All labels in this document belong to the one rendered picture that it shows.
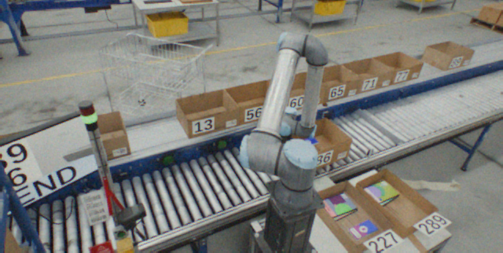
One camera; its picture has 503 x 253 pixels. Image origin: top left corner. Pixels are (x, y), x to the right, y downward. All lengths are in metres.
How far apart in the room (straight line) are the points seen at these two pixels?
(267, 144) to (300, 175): 0.19
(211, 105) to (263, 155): 1.23
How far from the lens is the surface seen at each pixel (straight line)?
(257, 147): 1.42
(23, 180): 1.53
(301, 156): 1.37
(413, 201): 2.34
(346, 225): 2.06
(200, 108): 2.54
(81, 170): 1.60
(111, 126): 2.44
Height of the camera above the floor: 2.32
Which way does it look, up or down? 34 degrees down
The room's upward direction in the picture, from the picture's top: 3 degrees clockwise
